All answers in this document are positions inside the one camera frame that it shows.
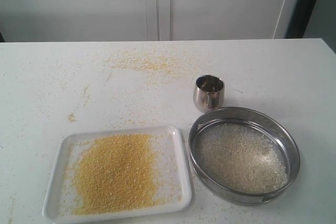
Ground stainless steel cup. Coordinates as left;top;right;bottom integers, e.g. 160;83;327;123
193;74;225;113

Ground round steel mesh sieve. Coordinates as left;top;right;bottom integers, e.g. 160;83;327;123
188;106;301;205

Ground white plastic tray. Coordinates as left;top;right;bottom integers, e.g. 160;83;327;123
43;126;192;223

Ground yellow millet pile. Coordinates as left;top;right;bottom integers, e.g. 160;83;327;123
60;133;182;216

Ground rice and millet mixture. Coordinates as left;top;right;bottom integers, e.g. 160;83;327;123
195;123;288;194

